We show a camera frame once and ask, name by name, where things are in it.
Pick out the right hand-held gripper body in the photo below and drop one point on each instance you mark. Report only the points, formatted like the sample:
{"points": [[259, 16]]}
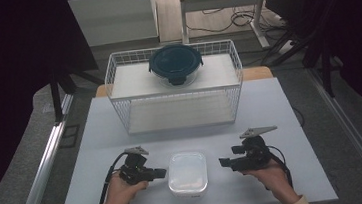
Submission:
{"points": [[256, 155]]}

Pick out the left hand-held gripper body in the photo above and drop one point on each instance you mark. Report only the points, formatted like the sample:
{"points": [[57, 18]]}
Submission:
{"points": [[132, 172]]}

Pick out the white rectangular lidded container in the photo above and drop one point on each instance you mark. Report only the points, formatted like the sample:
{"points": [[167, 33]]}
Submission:
{"points": [[187, 173]]}

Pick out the round dark teal lidded container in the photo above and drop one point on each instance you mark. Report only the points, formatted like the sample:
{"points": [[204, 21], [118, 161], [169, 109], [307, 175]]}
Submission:
{"points": [[175, 62]]}

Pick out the person's left hand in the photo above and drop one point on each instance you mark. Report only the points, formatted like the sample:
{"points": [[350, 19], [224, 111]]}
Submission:
{"points": [[121, 194]]}

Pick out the person's right hand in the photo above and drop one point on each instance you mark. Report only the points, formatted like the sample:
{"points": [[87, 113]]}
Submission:
{"points": [[273, 181]]}

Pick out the wooden table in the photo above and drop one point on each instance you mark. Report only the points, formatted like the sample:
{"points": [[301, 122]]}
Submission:
{"points": [[256, 73]]}

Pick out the black metal stand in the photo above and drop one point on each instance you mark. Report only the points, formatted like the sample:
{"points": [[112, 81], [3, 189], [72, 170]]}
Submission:
{"points": [[325, 68], [56, 100]]}

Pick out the white power strip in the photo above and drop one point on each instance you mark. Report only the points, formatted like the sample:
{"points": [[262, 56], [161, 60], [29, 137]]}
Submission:
{"points": [[286, 46]]}

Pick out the white cabinet panel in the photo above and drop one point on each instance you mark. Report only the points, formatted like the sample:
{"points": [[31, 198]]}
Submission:
{"points": [[112, 18]]}

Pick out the aluminium rail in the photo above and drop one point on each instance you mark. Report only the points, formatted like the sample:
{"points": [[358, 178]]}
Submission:
{"points": [[41, 169], [356, 138]]}

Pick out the white metal desk frame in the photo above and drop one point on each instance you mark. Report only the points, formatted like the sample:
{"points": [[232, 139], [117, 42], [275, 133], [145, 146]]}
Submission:
{"points": [[219, 1]]}

